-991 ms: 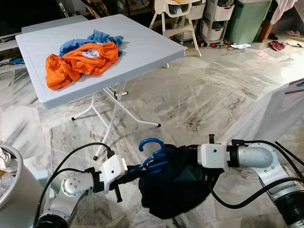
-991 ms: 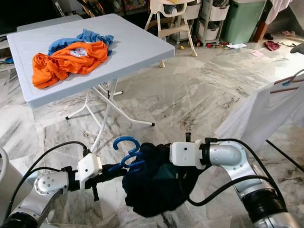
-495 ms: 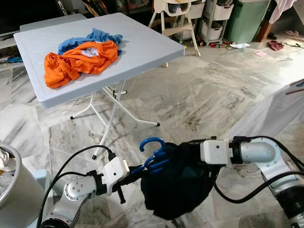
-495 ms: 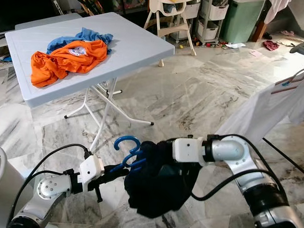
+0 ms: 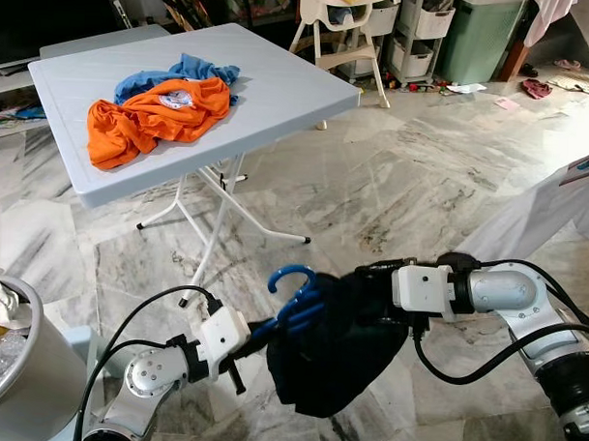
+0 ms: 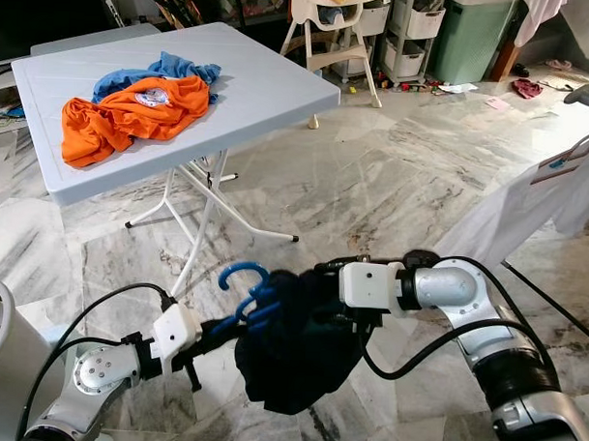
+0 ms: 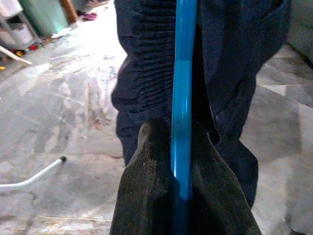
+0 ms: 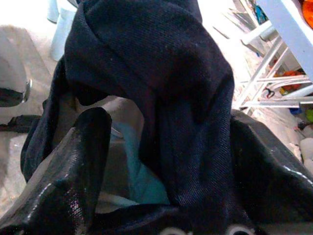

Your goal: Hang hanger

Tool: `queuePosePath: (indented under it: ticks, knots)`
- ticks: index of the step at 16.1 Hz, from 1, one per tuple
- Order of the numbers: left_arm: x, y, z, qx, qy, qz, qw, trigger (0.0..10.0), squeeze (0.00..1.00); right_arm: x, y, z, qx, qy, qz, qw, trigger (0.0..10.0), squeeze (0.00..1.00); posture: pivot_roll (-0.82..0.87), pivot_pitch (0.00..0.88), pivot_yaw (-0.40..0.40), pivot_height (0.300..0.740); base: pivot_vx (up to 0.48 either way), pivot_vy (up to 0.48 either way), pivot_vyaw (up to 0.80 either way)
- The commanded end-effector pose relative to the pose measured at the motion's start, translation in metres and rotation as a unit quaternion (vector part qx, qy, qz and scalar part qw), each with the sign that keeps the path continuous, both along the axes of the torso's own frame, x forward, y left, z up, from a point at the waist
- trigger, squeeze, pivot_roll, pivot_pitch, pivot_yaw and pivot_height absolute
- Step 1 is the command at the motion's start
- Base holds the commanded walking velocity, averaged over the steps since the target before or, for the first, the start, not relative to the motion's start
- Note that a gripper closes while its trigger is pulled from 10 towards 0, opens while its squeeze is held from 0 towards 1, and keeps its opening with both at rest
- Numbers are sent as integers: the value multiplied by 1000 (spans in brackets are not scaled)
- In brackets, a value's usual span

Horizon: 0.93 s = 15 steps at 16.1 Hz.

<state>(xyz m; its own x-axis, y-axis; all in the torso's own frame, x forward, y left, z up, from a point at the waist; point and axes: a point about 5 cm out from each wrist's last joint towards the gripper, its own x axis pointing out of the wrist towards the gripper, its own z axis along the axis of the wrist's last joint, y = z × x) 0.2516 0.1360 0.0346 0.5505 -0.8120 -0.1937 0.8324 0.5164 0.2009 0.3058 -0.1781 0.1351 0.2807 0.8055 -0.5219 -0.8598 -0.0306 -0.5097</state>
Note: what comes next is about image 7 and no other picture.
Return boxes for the dark navy trousers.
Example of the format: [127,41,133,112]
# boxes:
[110,0,293,213]

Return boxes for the grey cart white drawers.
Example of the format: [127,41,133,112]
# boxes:
[0,0,40,49]

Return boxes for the brown wooden post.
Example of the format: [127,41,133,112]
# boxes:
[59,0,79,24]

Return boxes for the colourful toy train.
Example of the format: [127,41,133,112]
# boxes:
[9,36,53,56]

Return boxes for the magenta slipper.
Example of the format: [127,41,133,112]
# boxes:
[81,11,98,21]

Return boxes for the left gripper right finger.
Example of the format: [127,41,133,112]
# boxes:
[187,119,263,235]

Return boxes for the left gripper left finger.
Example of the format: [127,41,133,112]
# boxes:
[109,119,177,235]

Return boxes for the blue plastic hanger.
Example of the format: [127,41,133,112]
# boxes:
[170,0,199,235]

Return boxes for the olive green fabric bundle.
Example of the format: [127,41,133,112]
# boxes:
[286,0,313,64]

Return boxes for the white paper sheet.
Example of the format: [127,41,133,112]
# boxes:
[50,26,73,40]

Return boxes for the white folding table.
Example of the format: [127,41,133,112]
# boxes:
[0,156,67,196]

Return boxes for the green plastic bin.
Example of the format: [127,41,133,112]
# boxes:
[18,0,69,38]

